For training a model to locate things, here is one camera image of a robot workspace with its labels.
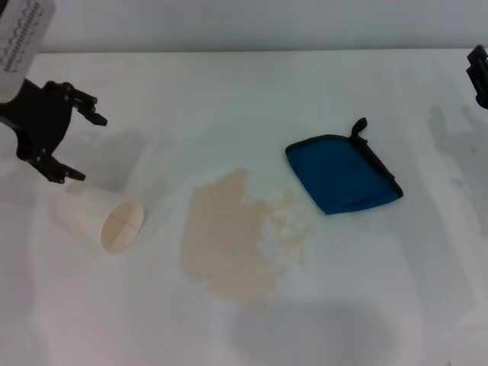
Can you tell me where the brown water stain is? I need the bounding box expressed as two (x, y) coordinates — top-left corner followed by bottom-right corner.
(178, 167), (316, 308)

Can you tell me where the white paper cup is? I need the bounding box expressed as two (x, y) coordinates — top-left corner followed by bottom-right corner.
(56, 188), (146, 255)

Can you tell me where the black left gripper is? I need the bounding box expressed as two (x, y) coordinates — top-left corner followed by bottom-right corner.
(0, 78), (109, 185)

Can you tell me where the blue rag with black trim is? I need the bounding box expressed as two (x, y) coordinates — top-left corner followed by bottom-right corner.
(284, 117), (404, 217)

